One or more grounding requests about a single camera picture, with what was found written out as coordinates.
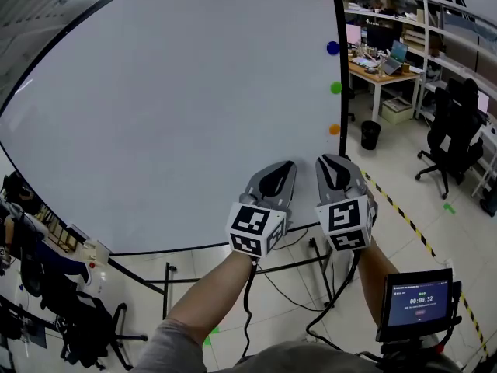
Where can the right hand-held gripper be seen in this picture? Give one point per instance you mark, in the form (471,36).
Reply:
(341,218)

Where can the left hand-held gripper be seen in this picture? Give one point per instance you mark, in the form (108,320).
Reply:
(248,224)

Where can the orange round magnet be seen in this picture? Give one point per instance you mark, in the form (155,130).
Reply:
(334,129)

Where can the green round magnet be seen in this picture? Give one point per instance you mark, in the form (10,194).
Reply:
(336,88)

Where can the blue round magnet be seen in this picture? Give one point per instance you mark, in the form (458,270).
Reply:
(332,47)

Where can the person's left forearm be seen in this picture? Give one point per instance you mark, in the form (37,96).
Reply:
(209,293)

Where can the person's right forearm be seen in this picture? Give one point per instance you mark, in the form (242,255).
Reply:
(374,278)

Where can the black trash bin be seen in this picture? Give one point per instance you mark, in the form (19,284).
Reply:
(370,135)

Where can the yellow black floor tape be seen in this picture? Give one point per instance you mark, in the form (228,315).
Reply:
(404,216)

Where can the pale storage box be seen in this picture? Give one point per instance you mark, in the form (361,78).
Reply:
(397,111)

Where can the wooden desk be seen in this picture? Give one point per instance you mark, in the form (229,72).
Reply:
(369,74)

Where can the black office chair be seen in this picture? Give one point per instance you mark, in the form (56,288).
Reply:
(85,325)
(450,130)

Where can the black-framed whiteboard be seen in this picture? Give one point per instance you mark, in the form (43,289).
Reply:
(174,91)

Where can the white power strip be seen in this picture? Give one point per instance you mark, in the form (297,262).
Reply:
(449,263)

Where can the open laptop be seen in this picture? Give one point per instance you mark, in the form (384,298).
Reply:
(398,53)

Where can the black whiteboard stand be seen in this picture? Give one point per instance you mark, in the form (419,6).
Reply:
(167,286)

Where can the pink lit desk monitor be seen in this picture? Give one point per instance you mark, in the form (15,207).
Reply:
(352,34)

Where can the black desk monitor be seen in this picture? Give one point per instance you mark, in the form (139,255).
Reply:
(380,37)

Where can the small black monitor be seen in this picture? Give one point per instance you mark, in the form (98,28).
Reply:
(419,305)

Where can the bright computer screen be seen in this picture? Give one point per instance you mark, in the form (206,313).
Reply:
(483,102)

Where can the white shelf rack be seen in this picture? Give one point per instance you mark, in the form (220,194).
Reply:
(427,21)

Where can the white box on whiteboard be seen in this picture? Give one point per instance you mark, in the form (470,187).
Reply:
(97,252)

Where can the person's grey shirt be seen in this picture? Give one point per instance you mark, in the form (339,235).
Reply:
(171,348)

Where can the black whiteboard eraser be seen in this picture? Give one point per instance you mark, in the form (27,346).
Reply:
(78,232)

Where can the wooden low shelf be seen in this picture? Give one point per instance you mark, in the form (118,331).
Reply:
(58,235)

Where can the black desk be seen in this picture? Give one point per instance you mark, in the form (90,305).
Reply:
(23,313)

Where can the black monitor mount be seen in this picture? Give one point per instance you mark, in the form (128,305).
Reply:
(404,348)

